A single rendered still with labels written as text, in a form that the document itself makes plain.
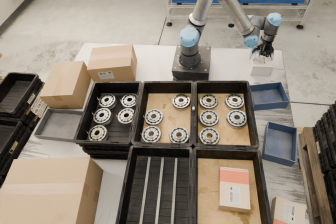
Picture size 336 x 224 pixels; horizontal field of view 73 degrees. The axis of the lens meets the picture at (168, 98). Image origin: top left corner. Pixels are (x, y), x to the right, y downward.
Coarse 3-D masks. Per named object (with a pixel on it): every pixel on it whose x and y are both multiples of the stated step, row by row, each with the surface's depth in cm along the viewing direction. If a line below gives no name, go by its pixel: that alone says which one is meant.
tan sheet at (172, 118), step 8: (152, 96) 138; (160, 96) 137; (168, 96) 136; (152, 104) 134; (160, 104) 133; (168, 104) 133; (168, 112) 130; (176, 112) 129; (184, 112) 128; (144, 120) 128; (168, 120) 126; (176, 120) 126; (184, 120) 125; (160, 128) 124; (168, 128) 124; (168, 136) 121
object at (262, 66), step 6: (252, 48) 158; (252, 60) 152; (258, 60) 151; (264, 60) 151; (270, 60) 150; (252, 66) 149; (258, 66) 148; (264, 66) 148; (270, 66) 147; (252, 72) 154; (258, 72) 153; (264, 72) 152
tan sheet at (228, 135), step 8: (200, 96) 134; (216, 96) 133; (224, 96) 132; (224, 104) 129; (200, 112) 127; (216, 112) 126; (224, 112) 126; (224, 120) 123; (200, 128) 122; (216, 128) 121; (224, 128) 120; (232, 128) 120; (208, 136) 118; (224, 136) 117; (232, 136) 117; (240, 136) 116; (248, 136) 116; (232, 144) 114; (240, 144) 114; (248, 144) 114
